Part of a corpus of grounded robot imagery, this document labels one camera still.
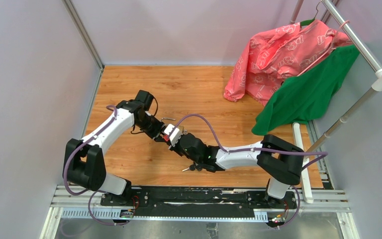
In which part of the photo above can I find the metal clothes rack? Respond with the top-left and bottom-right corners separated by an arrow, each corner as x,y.
308,0 -> 382,207

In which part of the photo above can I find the pink patterned garment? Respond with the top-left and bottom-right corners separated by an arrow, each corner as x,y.
223,20 -> 352,105

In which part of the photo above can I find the aluminium corner frame post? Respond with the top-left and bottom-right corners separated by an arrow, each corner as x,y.
62,0 -> 104,73

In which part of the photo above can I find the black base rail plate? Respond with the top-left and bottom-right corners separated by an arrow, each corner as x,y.
54,185 -> 350,222

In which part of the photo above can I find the green garment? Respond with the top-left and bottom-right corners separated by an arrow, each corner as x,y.
251,45 -> 360,135

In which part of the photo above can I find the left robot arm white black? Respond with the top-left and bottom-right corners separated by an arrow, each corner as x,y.
63,90 -> 164,206

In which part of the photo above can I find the black-headed key bunch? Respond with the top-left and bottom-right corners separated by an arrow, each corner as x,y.
182,163 -> 203,172

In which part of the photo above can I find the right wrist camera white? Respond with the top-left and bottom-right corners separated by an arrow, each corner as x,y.
163,124 -> 183,147

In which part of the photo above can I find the brass padlock steel shackle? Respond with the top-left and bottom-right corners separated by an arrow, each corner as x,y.
160,117 -> 184,132

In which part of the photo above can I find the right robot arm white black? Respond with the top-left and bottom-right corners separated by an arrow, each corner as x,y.
169,133 -> 304,208

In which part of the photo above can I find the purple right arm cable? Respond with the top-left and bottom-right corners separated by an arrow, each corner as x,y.
169,114 -> 329,228

